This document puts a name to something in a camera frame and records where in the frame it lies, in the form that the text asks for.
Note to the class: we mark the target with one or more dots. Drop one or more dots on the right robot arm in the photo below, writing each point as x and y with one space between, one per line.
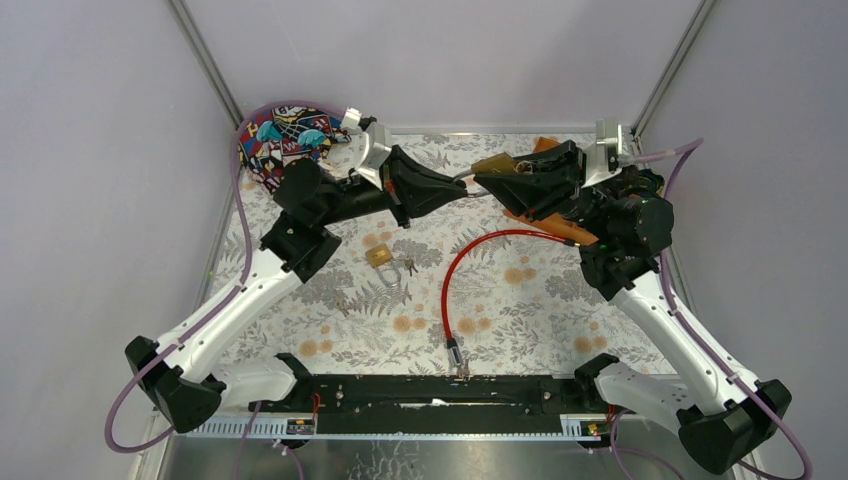
722 411

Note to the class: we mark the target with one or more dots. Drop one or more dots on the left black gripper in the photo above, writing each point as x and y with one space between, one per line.
396 192

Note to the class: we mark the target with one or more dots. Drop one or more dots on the small brass padlock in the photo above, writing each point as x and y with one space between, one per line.
382 261

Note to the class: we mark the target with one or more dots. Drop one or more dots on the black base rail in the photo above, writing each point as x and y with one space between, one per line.
440 405

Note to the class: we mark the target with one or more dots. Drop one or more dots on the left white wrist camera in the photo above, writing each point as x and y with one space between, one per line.
377 145

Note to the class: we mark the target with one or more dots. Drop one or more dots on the colourful patterned cloth bag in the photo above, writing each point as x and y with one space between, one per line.
280 133

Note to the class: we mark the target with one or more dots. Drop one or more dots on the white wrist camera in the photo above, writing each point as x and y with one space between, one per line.
602 158
377 145

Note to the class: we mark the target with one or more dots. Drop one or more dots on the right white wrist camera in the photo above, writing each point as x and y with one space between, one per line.
602 158

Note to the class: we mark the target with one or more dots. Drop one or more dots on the orange compartment tray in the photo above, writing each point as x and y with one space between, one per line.
558 226

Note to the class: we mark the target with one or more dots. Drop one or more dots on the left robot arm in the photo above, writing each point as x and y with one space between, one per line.
180 371

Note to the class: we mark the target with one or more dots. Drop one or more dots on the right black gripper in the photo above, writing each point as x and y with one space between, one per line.
534 194

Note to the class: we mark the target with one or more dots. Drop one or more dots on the silver key bunch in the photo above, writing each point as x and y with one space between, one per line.
410 266

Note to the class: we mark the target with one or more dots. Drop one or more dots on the floral table mat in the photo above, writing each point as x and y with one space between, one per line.
398 330

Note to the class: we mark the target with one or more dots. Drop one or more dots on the red cable lock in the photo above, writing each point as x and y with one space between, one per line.
491 291

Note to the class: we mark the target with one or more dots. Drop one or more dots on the small metal key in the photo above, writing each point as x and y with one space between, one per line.
343 306

